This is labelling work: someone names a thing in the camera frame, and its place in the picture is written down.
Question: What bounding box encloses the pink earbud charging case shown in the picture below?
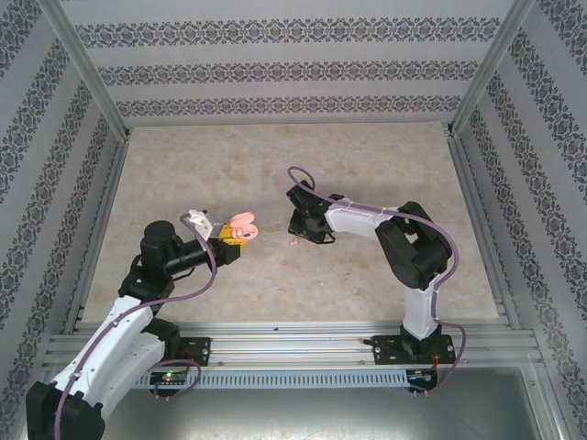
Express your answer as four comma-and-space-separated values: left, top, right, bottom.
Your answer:
227, 211, 260, 239

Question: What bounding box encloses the steel sheet panel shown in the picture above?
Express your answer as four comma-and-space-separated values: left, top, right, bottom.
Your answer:
43, 389, 565, 440

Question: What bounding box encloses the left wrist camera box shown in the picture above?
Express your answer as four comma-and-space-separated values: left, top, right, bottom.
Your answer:
183, 209, 226, 240

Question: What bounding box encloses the aluminium table side rail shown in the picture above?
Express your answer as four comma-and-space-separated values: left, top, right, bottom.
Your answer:
61, 135, 132, 336
447, 132, 524, 331

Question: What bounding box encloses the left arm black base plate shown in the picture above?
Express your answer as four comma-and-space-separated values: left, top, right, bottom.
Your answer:
176, 336, 213, 369

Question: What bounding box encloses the aluminium mounting rail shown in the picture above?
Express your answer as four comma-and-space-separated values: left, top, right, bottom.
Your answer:
43, 320, 545, 370

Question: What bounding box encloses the slotted grey cable duct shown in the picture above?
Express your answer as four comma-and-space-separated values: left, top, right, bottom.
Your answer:
132, 368, 409, 391

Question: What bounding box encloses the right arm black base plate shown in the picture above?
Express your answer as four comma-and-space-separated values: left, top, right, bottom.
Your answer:
371, 334, 458, 367

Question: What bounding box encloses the aluminium frame post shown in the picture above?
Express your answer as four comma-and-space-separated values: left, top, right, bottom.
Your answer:
39, 0, 132, 138
447, 0, 537, 137

